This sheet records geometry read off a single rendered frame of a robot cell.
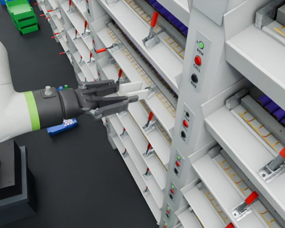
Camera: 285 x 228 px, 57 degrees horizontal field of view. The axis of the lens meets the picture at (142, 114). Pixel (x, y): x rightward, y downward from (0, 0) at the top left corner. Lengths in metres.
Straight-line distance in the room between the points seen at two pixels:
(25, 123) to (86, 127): 1.34
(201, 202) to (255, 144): 0.38
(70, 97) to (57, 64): 1.89
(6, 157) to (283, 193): 1.24
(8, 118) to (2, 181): 0.81
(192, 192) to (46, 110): 0.51
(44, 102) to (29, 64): 1.99
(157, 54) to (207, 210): 0.48
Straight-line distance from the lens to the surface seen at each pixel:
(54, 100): 0.63
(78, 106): 0.64
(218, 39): 0.45
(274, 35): 0.44
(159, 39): 0.74
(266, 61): 0.41
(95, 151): 1.81
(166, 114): 0.80
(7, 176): 1.41
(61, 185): 1.73
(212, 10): 0.45
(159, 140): 0.96
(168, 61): 0.68
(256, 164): 0.52
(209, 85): 0.51
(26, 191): 1.45
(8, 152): 1.48
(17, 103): 0.62
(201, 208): 0.87
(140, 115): 1.04
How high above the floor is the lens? 1.50
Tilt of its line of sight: 49 degrees down
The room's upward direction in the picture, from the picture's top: straight up
